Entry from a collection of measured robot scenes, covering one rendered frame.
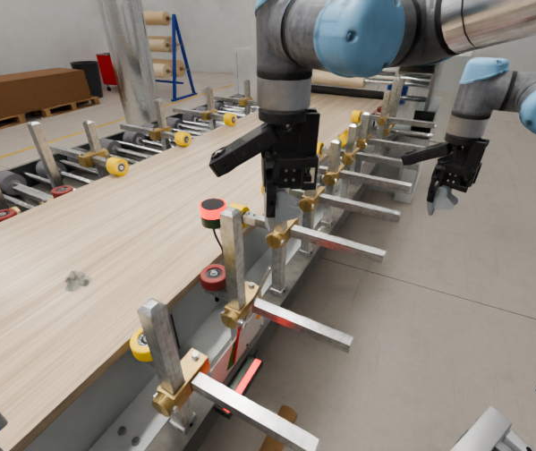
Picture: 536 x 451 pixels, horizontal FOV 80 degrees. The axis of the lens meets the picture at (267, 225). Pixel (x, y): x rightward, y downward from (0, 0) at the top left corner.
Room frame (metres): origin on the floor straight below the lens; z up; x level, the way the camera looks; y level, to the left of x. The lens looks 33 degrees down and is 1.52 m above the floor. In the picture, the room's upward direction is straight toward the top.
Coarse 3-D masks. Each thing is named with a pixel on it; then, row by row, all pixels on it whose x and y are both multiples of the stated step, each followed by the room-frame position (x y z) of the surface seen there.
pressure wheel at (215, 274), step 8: (216, 264) 0.73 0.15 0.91; (200, 272) 0.69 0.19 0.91; (208, 272) 0.70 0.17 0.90; (216, 272) 0.69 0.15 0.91; (224, 272) 0.69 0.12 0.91; (200, 280) 0.67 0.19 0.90; (208, 280) 0.66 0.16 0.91; (216, 280) 0.66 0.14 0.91; (224, 280) 0.67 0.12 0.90; (208, 288) 0.65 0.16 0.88; (216, 288) 0.65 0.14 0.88
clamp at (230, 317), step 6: (246, 282) 0.69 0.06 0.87; (246, 288) 0.67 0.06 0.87; (246, 294) 0.64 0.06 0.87; (252, 294) 0.64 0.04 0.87; (246, 300) 0.62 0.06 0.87; (228, 306) 0.60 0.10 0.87; (246, 306) 0.60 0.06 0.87; (222, 312) 0.59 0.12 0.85; (228, 312) 0.58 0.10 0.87; (234, 312) 0.58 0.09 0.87; (240, 312) 0.58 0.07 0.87; (246, 312) 0.60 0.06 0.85; (222, 318) 0.58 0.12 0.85; (228, 318) 0.57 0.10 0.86; (234, 318) 0.56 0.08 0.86; (228, 324) 0.57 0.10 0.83; (234, 324) 0.56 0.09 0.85
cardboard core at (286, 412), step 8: (280, 408) 0.75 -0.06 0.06; (288, 408) 0.74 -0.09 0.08; (280, 416) 0.70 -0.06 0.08; (288, 416) 0.70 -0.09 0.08; (296, 416) 0.72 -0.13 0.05; (264, 440) 0.62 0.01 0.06; (272, 440) 0.61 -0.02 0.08; (264, 448) 0.58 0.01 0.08; (272, 448) 0.58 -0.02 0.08; (280, 448) 0.59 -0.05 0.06
